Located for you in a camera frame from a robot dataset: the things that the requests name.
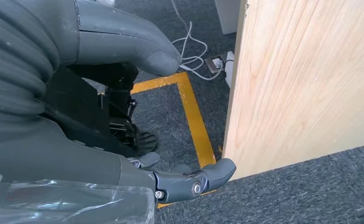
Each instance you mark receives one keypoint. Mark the white floor power strip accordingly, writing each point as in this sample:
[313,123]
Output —
[230,66]

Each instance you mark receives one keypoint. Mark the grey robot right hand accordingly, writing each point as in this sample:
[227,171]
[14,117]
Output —
[114,34]

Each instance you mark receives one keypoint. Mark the yellow floor tape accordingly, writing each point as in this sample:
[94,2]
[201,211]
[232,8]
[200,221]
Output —
[194,117]

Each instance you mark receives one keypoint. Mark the robot right arm ribbed sleeve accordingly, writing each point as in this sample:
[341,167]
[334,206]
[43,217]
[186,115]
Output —
[18,52]

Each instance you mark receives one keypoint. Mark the light wooden desk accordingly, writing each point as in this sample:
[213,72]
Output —
[302,83]

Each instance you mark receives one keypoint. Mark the white furniture leg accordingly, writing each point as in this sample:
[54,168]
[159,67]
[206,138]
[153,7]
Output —
[228,15]

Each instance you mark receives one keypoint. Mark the metal floor socket box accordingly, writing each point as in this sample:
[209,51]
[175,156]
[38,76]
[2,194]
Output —
[214,64]

